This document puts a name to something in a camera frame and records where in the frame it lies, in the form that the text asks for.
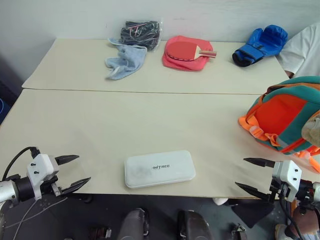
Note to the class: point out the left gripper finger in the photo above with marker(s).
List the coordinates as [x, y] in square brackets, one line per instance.
[75, 186]
[65, 159]

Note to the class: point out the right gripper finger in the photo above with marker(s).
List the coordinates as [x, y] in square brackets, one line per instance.
[255, 191]
[262, 163]

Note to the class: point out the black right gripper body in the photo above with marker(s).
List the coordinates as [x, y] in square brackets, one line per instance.
[276, 188]

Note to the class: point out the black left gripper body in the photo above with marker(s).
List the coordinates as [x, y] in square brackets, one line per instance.
[57, 187]

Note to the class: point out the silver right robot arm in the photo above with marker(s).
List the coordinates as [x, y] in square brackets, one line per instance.
[311, 188]

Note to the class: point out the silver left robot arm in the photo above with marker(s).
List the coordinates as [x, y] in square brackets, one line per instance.
[10, 190]

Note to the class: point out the green and orange backpack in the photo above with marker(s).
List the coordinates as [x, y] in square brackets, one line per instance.
[280, 117]

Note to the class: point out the white rectangular case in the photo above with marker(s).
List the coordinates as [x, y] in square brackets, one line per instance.
[160, 168]

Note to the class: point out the white shoe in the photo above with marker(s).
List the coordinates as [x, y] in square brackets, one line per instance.
[220, 201]

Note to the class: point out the dark rounded shape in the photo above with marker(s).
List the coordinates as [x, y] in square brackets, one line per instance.
[133, 225]
[193, 225]

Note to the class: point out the dark blue bin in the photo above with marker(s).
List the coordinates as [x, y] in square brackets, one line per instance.
[3, 107]

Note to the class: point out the light blue towel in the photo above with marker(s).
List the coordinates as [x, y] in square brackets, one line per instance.
[127, 58]

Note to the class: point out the person in white shirt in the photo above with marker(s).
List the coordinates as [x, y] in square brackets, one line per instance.
[302, 50]

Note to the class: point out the blue boxing glove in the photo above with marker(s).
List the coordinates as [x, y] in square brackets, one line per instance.
[262, 42]

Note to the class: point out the red paddle cover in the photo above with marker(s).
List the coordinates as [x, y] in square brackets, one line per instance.
[186, 63]

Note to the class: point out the red table tennis paddle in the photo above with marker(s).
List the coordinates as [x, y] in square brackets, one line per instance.
[181, 50]

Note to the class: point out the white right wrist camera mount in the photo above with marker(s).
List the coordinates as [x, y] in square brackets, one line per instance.
[287, 172]

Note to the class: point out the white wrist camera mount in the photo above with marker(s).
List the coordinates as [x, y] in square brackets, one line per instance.
[41, 165]
[287, 172]

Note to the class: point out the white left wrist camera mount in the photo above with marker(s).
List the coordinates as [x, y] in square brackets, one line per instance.
[41, 165]

